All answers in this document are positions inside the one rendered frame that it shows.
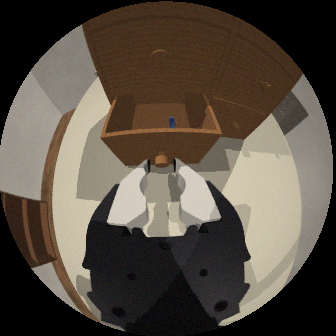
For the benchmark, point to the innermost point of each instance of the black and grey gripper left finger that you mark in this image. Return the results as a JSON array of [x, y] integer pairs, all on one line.
[[123, 208]]

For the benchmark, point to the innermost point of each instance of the brown wooden chest of drawers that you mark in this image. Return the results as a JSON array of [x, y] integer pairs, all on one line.
[[232, 29]]

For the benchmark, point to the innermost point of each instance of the brown wooden drawer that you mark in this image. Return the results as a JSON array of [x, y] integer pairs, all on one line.
[[246, 73], [271, 45], [133, 54], [196, 128], [165, 6], [239, 116]]

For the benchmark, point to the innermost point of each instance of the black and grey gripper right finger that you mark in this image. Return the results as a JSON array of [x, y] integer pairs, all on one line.
[[203, 205]]

